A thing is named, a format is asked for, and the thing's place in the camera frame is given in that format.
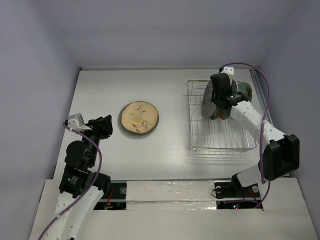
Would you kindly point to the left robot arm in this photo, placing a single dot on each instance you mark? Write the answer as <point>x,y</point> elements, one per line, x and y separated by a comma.
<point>82,184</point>

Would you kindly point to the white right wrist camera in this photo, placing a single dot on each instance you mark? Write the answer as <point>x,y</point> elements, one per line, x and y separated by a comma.
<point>227,70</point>

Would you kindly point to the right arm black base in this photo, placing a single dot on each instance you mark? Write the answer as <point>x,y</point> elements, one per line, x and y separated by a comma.
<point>223,190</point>

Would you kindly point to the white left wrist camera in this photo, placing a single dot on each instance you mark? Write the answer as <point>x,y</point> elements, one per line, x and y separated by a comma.
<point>76,122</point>

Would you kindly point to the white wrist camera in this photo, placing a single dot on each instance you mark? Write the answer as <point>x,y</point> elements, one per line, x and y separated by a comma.
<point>227,70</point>
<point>76,122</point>

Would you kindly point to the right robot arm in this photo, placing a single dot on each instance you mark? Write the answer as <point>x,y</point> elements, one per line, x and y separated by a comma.
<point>279,153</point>

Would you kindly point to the red and teal plate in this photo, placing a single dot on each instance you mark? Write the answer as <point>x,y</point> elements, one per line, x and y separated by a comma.
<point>226,112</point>

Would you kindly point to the metal wire dish rack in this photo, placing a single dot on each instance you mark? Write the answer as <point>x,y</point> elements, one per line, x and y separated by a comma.
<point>219,136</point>

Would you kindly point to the light blue plate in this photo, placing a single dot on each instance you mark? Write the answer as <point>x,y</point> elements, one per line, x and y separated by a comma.
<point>125,132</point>

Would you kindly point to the white foam block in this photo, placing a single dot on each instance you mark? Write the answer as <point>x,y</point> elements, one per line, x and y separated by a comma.
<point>170,195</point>

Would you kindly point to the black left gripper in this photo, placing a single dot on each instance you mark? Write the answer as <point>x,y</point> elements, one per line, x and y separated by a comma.
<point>101,125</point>

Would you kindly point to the dark brown patterned plate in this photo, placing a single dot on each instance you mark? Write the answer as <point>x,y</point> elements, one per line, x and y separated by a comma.
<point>208,109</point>

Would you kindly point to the green floral plate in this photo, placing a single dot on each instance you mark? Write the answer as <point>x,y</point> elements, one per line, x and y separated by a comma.
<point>246,89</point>

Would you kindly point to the beige bird pattern plate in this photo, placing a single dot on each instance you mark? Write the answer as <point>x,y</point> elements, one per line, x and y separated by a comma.
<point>140,117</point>

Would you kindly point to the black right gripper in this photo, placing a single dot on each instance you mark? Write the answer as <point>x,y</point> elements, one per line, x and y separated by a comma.
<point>220,90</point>

